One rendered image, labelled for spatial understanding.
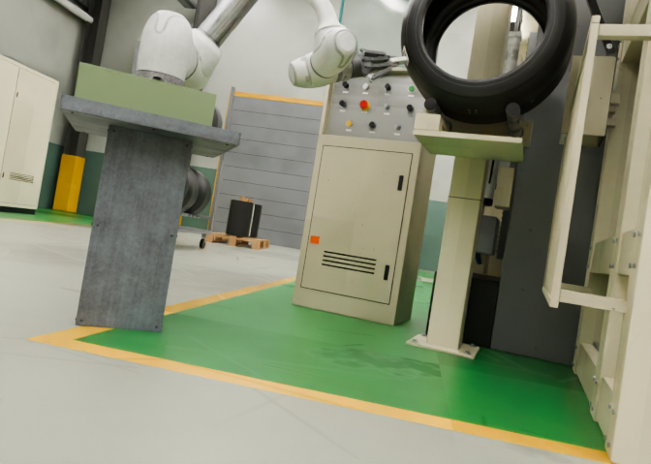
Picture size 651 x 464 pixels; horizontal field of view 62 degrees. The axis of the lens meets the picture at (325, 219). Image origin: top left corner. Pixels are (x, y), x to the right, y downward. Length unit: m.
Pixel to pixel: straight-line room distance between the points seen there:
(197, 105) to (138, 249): 0.48
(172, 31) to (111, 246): 0.71
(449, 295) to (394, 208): 0.60
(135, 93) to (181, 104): 0.13
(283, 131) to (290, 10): 2.60
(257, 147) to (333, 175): 8.84
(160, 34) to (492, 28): 1.33
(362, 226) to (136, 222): 1.29
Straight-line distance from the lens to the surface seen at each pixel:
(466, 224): 2.27
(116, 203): 1.76
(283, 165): 11.38
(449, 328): 2.29
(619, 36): 1.52
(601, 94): 2.29
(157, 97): 1.70
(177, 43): 1.89
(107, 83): 1.70
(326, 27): 1.71
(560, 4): 2.05
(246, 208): 8.26
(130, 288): 1.78
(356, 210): 2.72
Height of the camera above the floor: 0.38
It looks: 2 degrees up
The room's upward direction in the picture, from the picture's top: 9 degrees clockwise
